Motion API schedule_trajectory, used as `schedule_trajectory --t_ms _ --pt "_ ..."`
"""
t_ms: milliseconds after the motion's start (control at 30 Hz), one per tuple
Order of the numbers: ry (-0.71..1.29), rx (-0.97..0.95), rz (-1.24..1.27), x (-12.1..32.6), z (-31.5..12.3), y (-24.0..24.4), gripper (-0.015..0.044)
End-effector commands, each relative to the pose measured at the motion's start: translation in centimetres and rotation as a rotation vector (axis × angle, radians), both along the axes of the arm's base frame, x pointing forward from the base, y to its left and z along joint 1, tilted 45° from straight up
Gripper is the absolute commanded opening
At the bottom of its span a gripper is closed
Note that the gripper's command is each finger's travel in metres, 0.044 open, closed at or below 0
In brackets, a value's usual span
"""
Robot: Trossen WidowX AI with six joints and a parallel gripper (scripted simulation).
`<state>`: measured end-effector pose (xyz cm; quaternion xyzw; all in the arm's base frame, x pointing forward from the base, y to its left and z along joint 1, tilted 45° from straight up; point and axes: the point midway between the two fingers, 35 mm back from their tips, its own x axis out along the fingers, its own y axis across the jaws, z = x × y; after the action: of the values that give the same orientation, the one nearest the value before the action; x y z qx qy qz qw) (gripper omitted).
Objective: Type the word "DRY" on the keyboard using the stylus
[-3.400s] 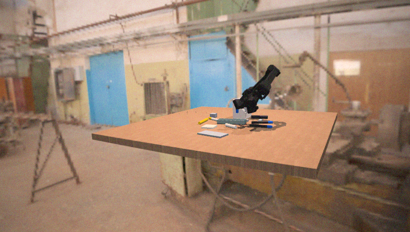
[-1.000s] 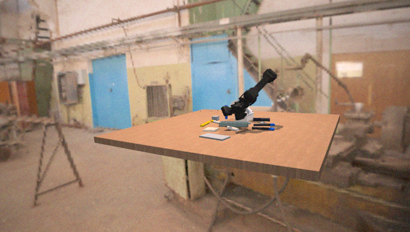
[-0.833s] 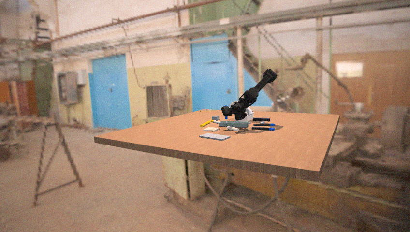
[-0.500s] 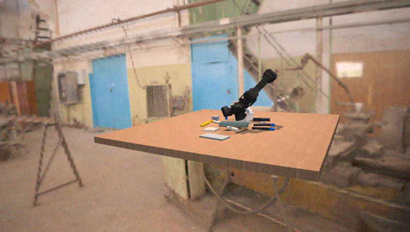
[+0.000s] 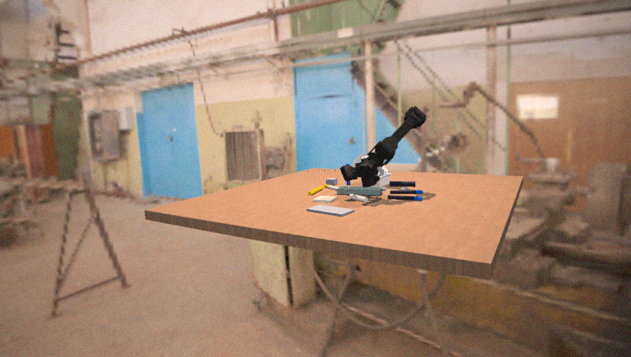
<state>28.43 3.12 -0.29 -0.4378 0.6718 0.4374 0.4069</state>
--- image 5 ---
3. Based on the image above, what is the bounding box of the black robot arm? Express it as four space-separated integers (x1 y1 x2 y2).
357 106 426 187

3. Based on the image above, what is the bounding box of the letter keyboard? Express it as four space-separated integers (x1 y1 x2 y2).
336 186 382 196

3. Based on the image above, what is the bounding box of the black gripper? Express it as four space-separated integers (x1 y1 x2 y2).
340 158 379 181

